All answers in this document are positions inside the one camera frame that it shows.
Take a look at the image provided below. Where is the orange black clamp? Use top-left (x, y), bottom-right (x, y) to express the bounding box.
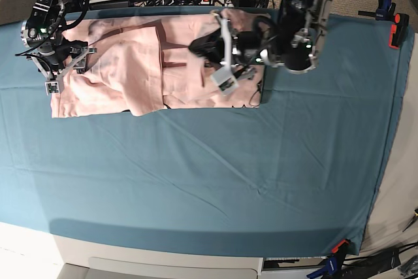
top-left (331, 239), bottom-right (351, 254)
top-left (389, 13), bottom-right (410, 49)

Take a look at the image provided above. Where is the orange black clamp bottom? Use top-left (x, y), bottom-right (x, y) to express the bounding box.
top-left (331, 239), bottom-right (351, 254)

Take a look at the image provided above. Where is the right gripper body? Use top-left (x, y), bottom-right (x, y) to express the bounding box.
top-left (32, 42), bottom-right (97, 80)

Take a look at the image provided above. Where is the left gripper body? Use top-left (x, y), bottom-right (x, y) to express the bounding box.
top-left (211, 10), bottom-right (278, 80)

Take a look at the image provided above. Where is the blue clamp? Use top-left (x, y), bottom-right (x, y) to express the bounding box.
top-left (357, 0), bottom-right (396, 22)
top-left (306, 255), bottom-right (344, 279)

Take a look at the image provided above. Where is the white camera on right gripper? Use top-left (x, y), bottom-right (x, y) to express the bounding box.
top-left (44, 80), bottom-right (65, 95)

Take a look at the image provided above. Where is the pink T-shirt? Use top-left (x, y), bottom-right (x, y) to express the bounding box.
top-left (50, 14), bottom-right (265, 118)

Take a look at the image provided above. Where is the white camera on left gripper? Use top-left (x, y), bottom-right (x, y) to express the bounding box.
top-left (210, 67), bottom-right (239, 95)

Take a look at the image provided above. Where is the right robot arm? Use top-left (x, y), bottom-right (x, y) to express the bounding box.
top-left (15, 0), bottom-right (94, 79)

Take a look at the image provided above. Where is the orange black clamp top right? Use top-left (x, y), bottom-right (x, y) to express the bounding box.
top-left (389, 13), bottom-right (410, 49)

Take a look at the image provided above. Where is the teal table cloth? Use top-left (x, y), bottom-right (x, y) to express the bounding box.
top-left (1, 16), bottom-right (415, 257)

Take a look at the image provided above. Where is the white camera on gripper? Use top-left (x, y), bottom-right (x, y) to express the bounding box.
top-left (44, 80), bottom-right (65, 95)
top-left (210, 67), bottom-right (239, 95)

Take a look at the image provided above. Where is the blue clamp bottom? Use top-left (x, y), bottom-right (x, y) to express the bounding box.
top-left (306, 255), bottom-right (344, 279)

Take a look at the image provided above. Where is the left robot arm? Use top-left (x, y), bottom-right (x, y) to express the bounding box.
top-left (189, 0), bottom-right (333, 80)

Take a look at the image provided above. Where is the blue clamp top right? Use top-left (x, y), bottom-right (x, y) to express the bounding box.
top-left (357, 0), bottom-right (396, 22)

